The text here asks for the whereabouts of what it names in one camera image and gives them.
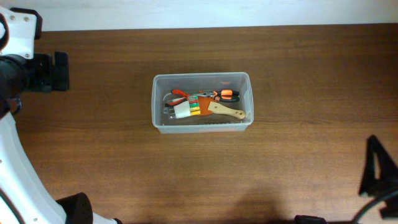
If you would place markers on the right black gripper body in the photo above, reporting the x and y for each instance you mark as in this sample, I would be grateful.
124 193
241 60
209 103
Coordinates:
392 212

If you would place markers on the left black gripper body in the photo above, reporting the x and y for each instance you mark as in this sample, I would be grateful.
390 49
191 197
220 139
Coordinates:
40 73

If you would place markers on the small red cutting pliers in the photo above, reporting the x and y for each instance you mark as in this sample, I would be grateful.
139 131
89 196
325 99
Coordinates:
181 97

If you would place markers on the clear case of screwdriver bits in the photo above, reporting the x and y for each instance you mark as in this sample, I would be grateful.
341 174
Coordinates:
186 108

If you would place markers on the orange scraper wooden handle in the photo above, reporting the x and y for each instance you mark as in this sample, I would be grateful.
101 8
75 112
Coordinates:
209 106

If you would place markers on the orange black long-nose pliers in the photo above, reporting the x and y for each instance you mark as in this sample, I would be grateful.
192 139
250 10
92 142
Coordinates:
226 95

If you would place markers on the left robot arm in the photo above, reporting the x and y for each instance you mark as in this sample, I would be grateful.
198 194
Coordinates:
24 199

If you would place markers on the clear plastic container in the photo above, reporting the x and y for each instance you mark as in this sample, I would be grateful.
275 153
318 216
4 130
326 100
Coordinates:
198 83

